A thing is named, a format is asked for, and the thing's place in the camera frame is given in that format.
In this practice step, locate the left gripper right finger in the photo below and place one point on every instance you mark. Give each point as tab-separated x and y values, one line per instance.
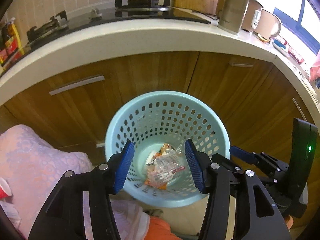
256	214

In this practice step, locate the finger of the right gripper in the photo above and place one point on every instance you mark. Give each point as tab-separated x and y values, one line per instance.
249	158

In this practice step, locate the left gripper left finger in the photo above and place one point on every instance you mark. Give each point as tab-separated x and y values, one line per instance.
62	215

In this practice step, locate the orange snack wrapper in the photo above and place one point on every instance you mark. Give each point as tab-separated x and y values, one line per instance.
157	177

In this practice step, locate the wooden kitchen cabinet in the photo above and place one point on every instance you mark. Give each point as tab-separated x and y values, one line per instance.
216	100

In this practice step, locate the light blue trash basket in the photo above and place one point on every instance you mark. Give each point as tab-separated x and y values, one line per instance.
167	144

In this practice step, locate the pink floral tablecloth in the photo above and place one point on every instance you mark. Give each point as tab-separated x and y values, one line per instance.
32	167

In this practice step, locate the red white paper cup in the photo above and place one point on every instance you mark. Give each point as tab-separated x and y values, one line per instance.
5	190

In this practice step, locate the steel thermos kettle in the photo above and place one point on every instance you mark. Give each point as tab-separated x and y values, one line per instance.
232	15

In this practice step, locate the black gas stove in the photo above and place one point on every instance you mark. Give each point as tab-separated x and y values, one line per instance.
60	25

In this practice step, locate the dark soy sauce bottle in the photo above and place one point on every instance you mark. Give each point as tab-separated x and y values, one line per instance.
11	45

